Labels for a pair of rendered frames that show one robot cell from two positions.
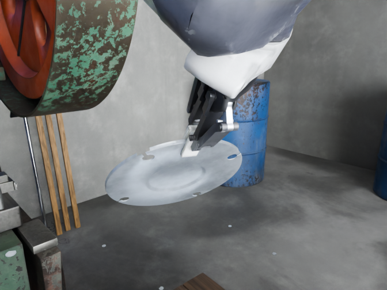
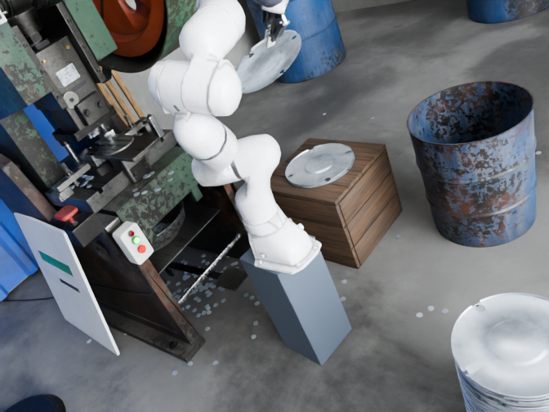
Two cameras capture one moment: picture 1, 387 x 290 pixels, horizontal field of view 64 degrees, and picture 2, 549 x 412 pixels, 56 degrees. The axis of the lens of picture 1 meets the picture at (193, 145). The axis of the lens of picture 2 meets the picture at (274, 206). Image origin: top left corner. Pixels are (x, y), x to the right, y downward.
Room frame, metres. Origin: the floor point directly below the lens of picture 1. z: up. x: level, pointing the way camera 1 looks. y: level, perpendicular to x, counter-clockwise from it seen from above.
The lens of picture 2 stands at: (-1.14, 0.11, 1.42)
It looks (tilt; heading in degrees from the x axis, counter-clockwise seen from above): 33 degrees down; 3
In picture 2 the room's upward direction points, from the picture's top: 24 degrees counter-clockwise
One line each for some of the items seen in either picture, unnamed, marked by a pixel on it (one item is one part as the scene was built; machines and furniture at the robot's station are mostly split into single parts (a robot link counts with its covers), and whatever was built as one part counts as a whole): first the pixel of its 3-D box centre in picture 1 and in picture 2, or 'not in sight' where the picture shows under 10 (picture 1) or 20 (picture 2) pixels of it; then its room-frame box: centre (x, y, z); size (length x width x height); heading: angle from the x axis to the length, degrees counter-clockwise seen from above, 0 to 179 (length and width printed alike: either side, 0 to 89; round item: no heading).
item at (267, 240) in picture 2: not in sight; (278, 234); (0.11, 0.21, 0.52); 0.22 x 0.19 x 0.14; 36
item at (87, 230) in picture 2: not in sight; (93, 239); (0.33, 0.80, 0.62); 0.10 x 0.06 x 0.20; 134
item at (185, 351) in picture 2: not in sight; (74, 249); (0.63, 1.02, 0.45); 0.92 x 0.12 x 0.90; 44
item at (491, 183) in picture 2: not in sight; (475, 166); (0.42, -0.55, 0.24); 0.42 x 0.42 x 0.48
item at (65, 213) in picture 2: not in sight; (71, 220); (0.32, 0.81, 0.72); 0.07 x 0.06 x 0.08; 44
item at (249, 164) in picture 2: not in sight; (256, 176); (0.13, 0.20, 0.71); 0.18 x 0.11 x 0.25; 76
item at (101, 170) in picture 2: not in sight; (106, 157); (0.72, 0.74, 0.72); 0.20 x 0.16 x 0.03; 134
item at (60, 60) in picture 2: not in sight; (65, 82); (0.68, 0.70, 1.04); 0.17 x 0.15 x 0.30; 44
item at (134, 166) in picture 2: not in sight; (134, 160); (0.59, 0.61, 0.72); 0.25 x 0.14 x 0.14; 44
